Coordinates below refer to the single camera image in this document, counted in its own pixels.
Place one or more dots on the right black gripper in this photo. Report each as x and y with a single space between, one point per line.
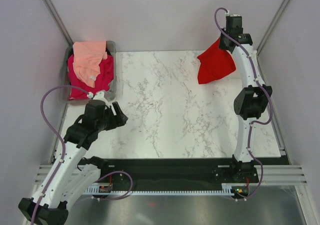
221 45

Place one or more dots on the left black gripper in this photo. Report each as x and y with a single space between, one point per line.
119 120

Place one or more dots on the red t shirt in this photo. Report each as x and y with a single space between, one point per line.
215 64

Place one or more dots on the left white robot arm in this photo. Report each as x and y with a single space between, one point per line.
53 200

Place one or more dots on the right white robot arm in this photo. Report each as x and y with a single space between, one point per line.
250 103

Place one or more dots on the folded white t shirt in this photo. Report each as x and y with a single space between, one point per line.
255 53

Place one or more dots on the magenta t shirt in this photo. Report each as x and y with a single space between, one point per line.
102 81

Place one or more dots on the grey plastic bin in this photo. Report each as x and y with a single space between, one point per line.
75 96

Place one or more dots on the peach t shirt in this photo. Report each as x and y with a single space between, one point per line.
87 58

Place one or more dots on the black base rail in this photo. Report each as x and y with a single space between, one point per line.
164 173

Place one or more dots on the right aluminium frame post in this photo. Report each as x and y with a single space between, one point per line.
275 20

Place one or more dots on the aluminium frame post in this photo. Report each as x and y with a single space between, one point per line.
57 19
275 20

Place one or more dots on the white slotted cable duct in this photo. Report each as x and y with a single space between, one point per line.
104 190

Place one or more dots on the left aluminium frame post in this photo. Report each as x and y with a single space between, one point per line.
57 19

